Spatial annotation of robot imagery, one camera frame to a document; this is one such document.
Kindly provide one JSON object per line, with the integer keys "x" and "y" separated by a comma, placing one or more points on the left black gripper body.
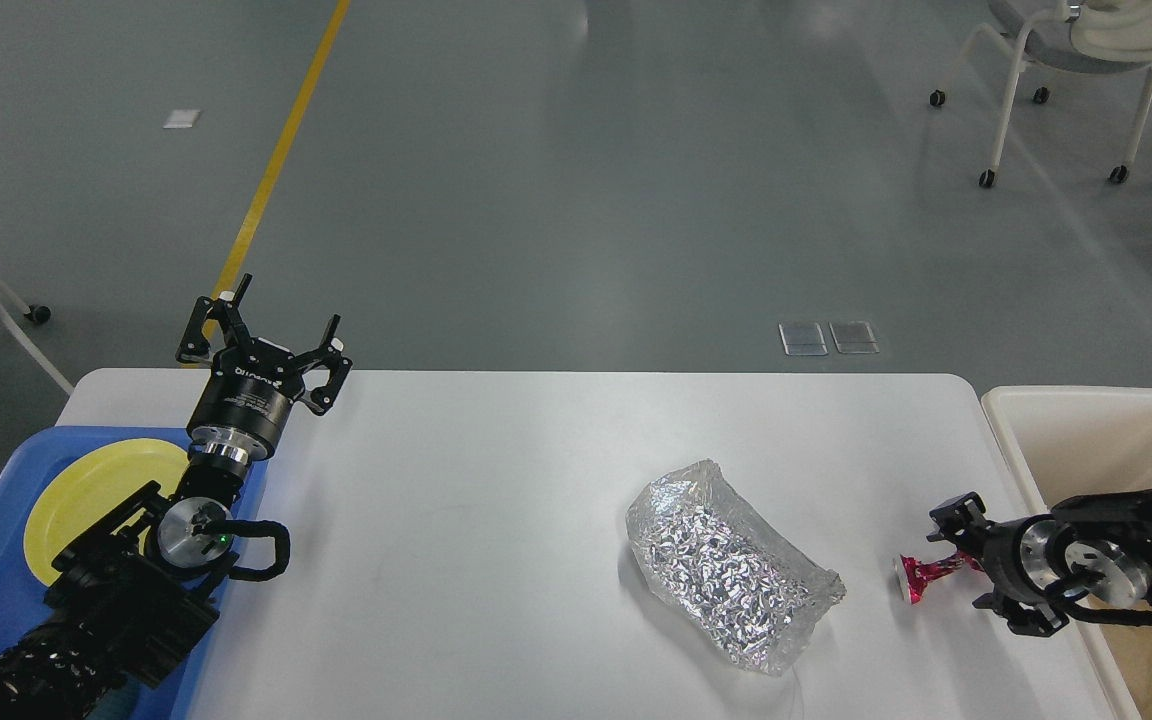
{"x": 244, "y": 409}

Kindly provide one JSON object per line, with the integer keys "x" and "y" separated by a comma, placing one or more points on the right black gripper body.
{"x": 1007, "y": 546}

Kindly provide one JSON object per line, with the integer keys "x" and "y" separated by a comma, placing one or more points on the white plastic bin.
{"x": 1063, "y": 441}

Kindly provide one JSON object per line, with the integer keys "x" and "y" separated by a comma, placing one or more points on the red foil wrapper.
{"x": 913, "y": 577}

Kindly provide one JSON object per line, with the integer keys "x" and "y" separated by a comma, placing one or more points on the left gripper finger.
{"x": 329, "y": 356}
{"x": 217, "y": 336}

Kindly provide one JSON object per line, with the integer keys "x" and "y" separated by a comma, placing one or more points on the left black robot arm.
{"x": 134, "y": 590}

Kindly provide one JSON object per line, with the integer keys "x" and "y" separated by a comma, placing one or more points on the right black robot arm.
{"x": 1087, "y": 559}

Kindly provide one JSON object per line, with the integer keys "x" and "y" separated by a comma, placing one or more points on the yellow plate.
{"x": 88, "y": 489}

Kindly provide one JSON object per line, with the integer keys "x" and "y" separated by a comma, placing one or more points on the large foil ball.
{"x": 707, "y": 553}

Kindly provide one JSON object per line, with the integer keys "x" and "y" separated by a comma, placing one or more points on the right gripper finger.
{"x": 1021, "y": 619}
{"x": 962, "y": 522}

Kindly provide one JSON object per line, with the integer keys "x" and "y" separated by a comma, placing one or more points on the white rolling chair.
{"x": 1084, "y": 38}

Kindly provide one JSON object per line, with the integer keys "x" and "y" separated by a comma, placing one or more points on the grey floor outlet plates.
{"x": 815, "y": 339}

